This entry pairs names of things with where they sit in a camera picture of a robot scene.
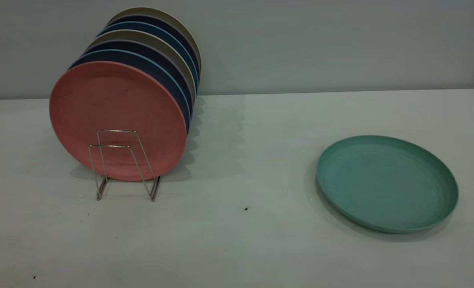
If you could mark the green round plate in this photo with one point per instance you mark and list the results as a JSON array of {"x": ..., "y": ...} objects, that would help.
[{"x": 385, "y": 180}]

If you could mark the pink round plate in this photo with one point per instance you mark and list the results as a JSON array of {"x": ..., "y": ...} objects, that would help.
[{"x": 117, "y": 116}]

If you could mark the navy plate light-blue rim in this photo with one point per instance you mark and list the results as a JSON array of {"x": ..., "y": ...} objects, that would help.
[{"x": 141, "y": 63}]

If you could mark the navy plate purple rim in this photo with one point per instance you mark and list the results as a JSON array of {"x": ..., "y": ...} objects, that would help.
[
  {"x": 161, "y": 24},
  {"x": 149, "y": 50}
]

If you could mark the beige round plate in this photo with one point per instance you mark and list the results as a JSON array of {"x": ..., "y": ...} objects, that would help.
[
  {"x": 149, "y": 36},
  {"x": 157, "y": 12}
]

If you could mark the teal blue round plate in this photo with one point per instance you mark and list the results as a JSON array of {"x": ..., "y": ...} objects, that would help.
[{"x": 141, "y": 26}]

